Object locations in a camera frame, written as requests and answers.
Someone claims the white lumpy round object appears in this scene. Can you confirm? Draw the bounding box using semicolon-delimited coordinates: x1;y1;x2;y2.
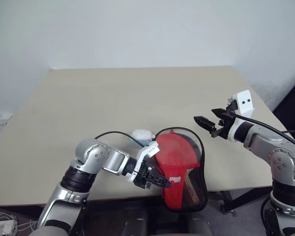
131;128;156;146

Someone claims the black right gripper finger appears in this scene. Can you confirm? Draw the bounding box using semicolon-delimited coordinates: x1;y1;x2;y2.
193;115;217;135
211;108;228;118

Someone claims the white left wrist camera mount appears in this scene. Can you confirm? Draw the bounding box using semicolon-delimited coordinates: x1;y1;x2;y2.
124;144;161;183

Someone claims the white wall fixture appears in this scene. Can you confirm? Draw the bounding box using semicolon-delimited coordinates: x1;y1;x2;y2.
0;111;13;128

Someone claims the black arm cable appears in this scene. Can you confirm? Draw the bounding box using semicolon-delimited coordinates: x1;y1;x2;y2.
232;111;295;149
93;131;148;148

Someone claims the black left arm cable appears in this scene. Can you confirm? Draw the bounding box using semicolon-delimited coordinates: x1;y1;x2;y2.
93;131;148;148

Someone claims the white power strip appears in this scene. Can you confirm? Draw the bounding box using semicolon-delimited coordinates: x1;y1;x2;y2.
0;220;17;236

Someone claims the black metal table leg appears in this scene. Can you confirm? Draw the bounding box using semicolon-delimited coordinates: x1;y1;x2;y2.
219;189;239;217

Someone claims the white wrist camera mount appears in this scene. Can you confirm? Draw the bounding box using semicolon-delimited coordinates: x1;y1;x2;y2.
227;90;257;143
124;144;161;183

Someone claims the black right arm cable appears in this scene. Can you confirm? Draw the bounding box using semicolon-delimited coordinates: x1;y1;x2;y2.
232;111;295;149

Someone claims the red and black paddle case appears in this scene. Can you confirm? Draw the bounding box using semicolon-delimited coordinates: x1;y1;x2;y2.
151;127;208;214

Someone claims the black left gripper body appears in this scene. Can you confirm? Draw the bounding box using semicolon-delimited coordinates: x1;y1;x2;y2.
133;160;161;190

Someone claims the white cable bundle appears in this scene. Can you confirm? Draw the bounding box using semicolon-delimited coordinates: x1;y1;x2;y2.
0;210;39;236

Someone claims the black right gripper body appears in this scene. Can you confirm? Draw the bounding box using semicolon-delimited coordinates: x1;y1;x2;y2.
210;102;238;139

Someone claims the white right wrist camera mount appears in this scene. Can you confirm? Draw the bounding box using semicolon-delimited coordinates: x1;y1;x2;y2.
227;90;257;143

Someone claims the red table tennis paddle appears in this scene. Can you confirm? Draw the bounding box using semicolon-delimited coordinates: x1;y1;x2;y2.
155;130;201;170

